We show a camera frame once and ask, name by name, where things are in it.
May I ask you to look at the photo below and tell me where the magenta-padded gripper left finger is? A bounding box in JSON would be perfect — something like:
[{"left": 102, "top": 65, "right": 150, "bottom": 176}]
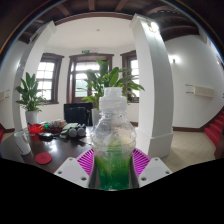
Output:
[{"left": 53, "top": 148, "right": 98, "bottom": 189}]

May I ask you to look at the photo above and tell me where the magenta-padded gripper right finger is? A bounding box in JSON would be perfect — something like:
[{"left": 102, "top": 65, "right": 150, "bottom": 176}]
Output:
[{"left": 132, "top": 148, "right": 173, "bottom": 189}]

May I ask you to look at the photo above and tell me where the clear bottle with green drink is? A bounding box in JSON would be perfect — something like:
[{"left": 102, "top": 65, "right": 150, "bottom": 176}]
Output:
[{"left": 90, "top": 87, "right": 138, "bottom": 192}]

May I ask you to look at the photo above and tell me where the flat round red coaster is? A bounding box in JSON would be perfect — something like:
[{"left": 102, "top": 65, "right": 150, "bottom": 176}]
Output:
[{"left": 34, "top": 152, "right": 54, "bottom": 166}]

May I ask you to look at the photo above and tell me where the red box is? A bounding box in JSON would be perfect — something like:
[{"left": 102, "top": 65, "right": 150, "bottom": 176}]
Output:
[{"left": 28, "top": 123, "right": 46, "bottom": 135}]

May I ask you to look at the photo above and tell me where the white cup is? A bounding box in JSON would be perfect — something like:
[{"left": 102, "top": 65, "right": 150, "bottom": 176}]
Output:
[{"left": 13, "top": 129, "right": 33, "bottom": 156}]

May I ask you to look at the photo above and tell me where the black chair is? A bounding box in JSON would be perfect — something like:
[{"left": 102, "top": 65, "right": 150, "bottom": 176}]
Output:
[{"left": 63, "top": 102, "right": 94, "bottom": 127}]

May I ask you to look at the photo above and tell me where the red carpeted staircase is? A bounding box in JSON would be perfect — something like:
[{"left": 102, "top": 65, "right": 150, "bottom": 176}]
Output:
[{"left": 203, "top": 109, "right": 224, "bottom": 148}]

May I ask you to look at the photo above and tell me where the small-leafed plant in white pot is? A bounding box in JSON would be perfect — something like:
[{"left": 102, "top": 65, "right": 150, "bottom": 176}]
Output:
[{"left": 14, "top": 71, "right": 48, "bottom": 127}]

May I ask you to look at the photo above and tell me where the dark wood glazed door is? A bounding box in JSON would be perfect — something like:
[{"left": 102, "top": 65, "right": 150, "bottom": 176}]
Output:
[{"left": 66, "top": 53, "right": 115, "bottom": 104}]

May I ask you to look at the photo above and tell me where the dark wood framed window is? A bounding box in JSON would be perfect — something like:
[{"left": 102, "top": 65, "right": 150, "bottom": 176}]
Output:
[
  {"left": 35, "top": 52, "right": 65, "bottom": 105},
  {"left": 120, "top": 49, "right": 141, "bottom": 104}
]

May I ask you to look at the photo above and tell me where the large plant in white pot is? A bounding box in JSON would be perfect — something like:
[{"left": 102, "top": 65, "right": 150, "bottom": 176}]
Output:
[{"left": 81, "top": 59, "right": 145, "bottom": 127}]

